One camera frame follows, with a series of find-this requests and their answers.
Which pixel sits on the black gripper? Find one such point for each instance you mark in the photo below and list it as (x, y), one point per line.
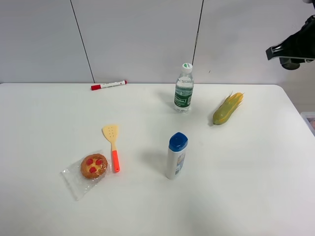
(299, 45)

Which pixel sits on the corn cob with husk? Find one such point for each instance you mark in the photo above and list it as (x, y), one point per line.
(227, 108)

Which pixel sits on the clear water bottle green label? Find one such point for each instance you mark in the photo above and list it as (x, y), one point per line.
(184, 88)

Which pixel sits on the white bottle blue cap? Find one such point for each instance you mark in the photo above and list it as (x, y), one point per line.
(177, 149)

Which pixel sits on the red whiteboard marker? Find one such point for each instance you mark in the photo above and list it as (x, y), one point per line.
(108, 85)

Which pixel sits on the fruit tart in plastic bag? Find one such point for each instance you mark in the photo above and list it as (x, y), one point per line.
(81, 176)

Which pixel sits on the beige spatula orange handle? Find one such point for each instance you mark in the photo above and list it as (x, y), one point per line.
(110, 132)

